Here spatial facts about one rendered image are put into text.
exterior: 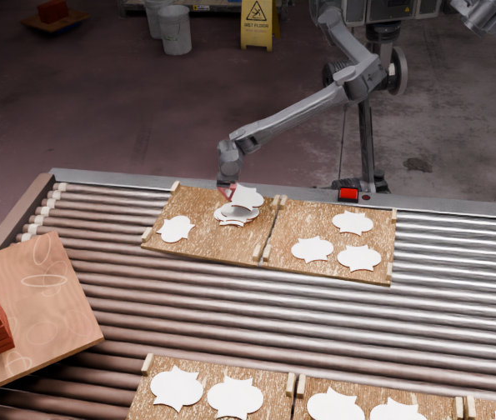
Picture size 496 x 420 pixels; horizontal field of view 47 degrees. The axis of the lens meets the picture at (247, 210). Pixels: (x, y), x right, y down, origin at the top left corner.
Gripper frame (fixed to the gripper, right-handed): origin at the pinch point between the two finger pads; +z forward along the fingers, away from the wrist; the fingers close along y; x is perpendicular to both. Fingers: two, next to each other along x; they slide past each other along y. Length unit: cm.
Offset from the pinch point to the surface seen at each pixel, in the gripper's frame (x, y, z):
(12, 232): 76, -16, 10
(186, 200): 18.5, 7.5, 10.9
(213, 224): 5.8, -5.0, 10.8
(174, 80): 101, 279, 107
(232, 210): -0.4, 0.2, 8.4
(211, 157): 48, 167, 106
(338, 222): -37.3, -1.6, 10.3
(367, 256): -47, -17, 10
